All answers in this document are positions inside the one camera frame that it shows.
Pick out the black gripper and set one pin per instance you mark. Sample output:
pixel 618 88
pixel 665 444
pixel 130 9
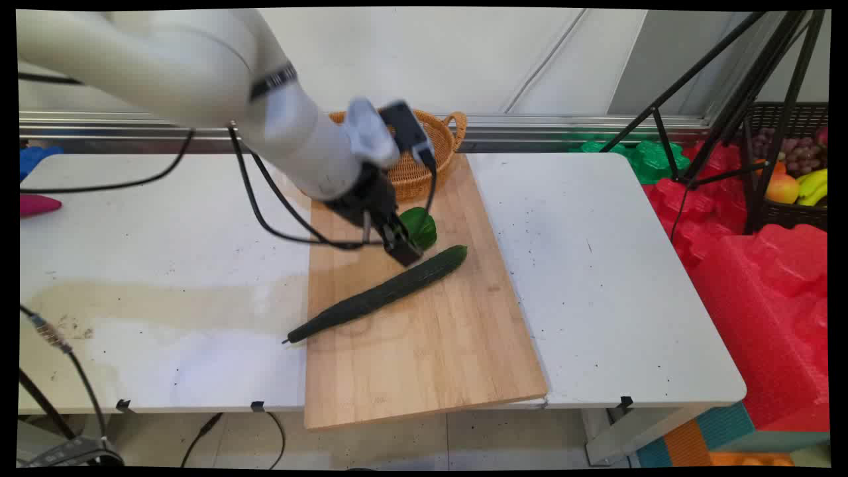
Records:
pixel 361 195

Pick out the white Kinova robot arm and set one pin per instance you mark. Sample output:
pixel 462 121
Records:
pixel 199 66

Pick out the green bell pepper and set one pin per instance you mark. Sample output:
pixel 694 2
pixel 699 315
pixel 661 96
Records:
pixel 425 228

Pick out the dark green cucumber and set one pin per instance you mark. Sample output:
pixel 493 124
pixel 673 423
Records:
pixel 377 295

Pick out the woven wicker basket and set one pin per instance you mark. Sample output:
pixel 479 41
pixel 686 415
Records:
pixel 412 180

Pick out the wooden cutting board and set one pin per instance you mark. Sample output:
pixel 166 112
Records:
pixel 430 344

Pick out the black table clip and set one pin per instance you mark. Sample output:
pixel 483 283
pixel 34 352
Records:
pixel 626 401
pixel 258 405
pixel 123 405

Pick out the green foam mat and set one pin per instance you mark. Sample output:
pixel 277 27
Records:
pixel 652 162

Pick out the small red foam mat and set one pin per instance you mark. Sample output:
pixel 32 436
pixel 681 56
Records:
pixel 695 212

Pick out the white table leg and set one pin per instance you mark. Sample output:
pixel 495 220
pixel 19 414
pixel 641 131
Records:
pixel 636 430

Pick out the pink toy object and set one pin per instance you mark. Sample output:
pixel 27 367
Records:
pixel 38 205

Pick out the blue foam piece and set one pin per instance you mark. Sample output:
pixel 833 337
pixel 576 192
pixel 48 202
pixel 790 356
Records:
pixel 36 159

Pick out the black tripod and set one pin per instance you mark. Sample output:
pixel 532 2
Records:
pixel 741 99

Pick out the large red foam mat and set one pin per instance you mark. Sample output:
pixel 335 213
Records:
pixel 762 318

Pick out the grey electronic device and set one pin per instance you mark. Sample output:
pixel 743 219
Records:
pixel 66 454

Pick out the red yellow mango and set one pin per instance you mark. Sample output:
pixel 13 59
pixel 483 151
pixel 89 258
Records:
pixel 782 189

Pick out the orange fruit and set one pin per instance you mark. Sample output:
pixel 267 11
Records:
pixel 778 167

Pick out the black plastic fruit crate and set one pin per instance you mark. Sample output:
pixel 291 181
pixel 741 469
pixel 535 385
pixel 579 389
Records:
pixel 795 218

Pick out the purple grapes bunch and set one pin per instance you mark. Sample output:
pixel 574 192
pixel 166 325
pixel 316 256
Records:
pixel 799 156

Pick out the yellow banana bunch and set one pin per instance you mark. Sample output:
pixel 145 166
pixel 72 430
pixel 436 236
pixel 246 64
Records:
pixel 816 183

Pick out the black wrist camera, white mount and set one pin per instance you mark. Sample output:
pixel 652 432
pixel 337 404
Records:
pixel 404 129

